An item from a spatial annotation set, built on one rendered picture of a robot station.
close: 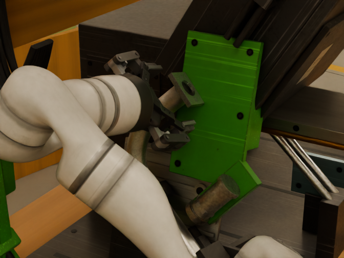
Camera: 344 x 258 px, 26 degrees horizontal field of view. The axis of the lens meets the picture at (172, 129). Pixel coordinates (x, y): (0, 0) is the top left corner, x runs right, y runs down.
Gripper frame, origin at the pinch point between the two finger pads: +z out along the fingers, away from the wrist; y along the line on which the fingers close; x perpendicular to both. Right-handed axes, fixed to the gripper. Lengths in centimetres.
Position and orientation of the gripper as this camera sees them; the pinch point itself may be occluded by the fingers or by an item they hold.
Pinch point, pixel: (172, 98)
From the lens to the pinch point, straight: 105.4
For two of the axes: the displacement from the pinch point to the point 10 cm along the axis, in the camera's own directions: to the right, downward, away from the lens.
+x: -7.0, 5.4, 4.7
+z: 5.0, -0.9, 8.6
